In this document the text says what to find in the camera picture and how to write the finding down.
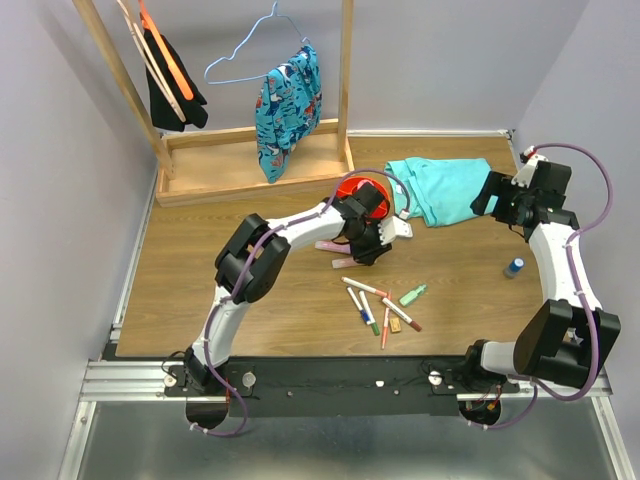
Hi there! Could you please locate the yellow pink highlighter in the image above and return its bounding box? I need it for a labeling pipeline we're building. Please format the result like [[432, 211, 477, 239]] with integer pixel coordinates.
[[332, 257, 358, 269]]

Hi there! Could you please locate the white marker red cap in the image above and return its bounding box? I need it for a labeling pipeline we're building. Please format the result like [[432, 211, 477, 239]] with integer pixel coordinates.
[[341, 276, 389, 298]]

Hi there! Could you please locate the white marker maroon cap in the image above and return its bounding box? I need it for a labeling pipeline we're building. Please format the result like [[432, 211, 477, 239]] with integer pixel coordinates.
[[382, 297, 422, 332]]

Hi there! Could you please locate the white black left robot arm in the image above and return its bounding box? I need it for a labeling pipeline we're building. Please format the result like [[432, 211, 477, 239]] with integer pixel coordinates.
[[184, 183, 391, 395]]

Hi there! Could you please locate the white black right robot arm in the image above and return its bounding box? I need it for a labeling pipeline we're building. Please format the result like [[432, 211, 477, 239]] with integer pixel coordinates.
[[459, 155, 621, 392]]

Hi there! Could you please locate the teal folded t-shirt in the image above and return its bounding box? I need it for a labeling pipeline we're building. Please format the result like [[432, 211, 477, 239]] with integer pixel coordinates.
[[384, 157, 491, 227]]

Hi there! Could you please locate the orange round divided organizer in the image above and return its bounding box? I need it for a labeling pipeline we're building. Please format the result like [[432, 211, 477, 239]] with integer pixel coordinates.
[[337, 175, 390, 220]]

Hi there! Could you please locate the blue capped grey bottle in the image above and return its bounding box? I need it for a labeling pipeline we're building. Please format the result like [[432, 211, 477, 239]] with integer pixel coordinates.
[[503, 257, 525, 279]]

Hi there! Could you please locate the small green bottle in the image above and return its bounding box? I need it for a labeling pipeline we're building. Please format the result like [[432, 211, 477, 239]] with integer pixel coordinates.
[[399, 284, 428, 307]]

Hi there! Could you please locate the orange pen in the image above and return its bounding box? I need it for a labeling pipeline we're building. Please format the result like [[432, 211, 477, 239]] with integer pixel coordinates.
[[381, 290, 392, 350]]

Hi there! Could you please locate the white marker green cap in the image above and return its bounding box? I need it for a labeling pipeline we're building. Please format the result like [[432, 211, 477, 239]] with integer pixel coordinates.
[[358, 290, 380, 336]]

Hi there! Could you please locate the small tan eraser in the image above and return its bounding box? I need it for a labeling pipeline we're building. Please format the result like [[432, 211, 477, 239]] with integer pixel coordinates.
[[390, 317, 402, 333]]

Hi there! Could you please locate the blue patterned hanging shirt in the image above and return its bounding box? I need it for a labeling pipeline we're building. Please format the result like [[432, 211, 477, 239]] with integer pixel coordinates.
[[255, 44, 323, 184]]

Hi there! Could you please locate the wooden clothes rack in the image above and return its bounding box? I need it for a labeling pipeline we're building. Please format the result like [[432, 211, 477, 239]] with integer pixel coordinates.
[[74, 1, 354, 207]]

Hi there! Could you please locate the light wooden hanger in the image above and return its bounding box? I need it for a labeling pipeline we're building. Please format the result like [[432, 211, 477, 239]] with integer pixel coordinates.
[[117, 0, 186, 122]]

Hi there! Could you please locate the black hanging garment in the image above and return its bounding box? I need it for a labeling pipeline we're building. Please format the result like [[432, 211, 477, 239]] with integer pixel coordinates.
[[143, 28, 209, 133]]

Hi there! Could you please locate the orange plastic hanger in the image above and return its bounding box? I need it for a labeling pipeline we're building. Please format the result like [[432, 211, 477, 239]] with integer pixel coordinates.
[[138, 0, 194, 100]]

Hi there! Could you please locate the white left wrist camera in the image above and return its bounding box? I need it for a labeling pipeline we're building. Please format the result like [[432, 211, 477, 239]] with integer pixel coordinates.
[[378, 216, 413, 246]]

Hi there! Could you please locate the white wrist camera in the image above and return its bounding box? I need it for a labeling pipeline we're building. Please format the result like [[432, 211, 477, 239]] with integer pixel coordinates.
[[511, 146, 549, 188], [378, 216, 413, 246]]

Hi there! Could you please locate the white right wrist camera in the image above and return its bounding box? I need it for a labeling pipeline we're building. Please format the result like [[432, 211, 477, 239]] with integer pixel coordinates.
[[511, 146, 549, 188]]

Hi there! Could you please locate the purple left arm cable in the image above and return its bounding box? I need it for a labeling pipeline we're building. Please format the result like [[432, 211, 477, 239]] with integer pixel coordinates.
[[188, 167, 414, 438]]

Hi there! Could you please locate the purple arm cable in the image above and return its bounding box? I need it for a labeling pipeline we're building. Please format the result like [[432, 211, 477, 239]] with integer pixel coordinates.
[[188, 167, 414, 438], [467, 143, 614, 434]]

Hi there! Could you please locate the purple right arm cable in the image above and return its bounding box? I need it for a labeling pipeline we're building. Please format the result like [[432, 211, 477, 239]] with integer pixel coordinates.
[[467, 143, 614, 434]]

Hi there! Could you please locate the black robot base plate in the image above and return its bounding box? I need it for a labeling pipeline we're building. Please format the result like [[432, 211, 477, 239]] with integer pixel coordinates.
[[164, 355, 519, 418]]

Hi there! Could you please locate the light blue wire hanger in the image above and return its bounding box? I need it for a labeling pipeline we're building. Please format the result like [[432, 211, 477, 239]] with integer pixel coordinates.
[[203, 1, 310, 85]]

